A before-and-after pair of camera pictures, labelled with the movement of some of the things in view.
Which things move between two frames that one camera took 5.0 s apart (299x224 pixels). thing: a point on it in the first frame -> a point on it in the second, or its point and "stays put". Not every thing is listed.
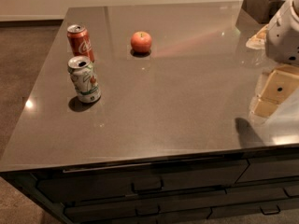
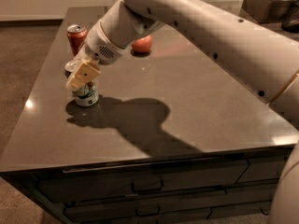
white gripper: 284,36 -> 100,48
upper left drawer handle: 148,189 stays put
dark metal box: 258,8 stays put
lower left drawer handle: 148,214 stays put
